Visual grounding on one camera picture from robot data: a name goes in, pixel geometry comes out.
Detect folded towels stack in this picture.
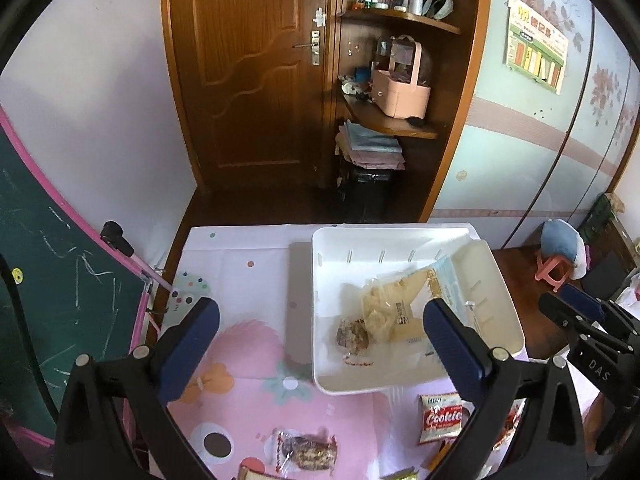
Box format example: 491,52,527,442
335,120,406,170

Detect yellow crumbly snack bag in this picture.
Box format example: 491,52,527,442
360,269,428,344

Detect green pineapple cake packet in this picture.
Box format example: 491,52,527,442
384,467,420,480

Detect red white cookie packet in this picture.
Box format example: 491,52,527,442
419,392,463,444

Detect green chalkboard pink frame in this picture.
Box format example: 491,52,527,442
1,117,151,446

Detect long beige wafer packet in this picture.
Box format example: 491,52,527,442
238,466,269,480

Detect translucent brown cake packet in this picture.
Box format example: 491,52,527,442
381,336,447,387

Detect mixed nut bar packet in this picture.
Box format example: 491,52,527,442
273,430,338,474

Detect wooden corner shelf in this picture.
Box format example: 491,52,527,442
332,0,489,222

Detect brown wooden door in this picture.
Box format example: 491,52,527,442
160,0,336,193

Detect white plastic storage bin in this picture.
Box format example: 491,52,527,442
312,223,525,394

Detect small pink stool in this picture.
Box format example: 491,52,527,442
534,252,573,292

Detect silver door handle lock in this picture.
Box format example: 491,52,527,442
293,8,326,66

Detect pink storage basket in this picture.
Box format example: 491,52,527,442
371,35,433,119

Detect wall calendar poster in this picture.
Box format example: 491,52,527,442
504,0,568,94

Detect pink cartoon tablecloth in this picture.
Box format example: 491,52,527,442
159,223,601,480

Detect orange white long packet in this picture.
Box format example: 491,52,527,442
423,439,454,472

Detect round nut snack packet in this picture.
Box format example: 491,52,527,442
335,318,371,366

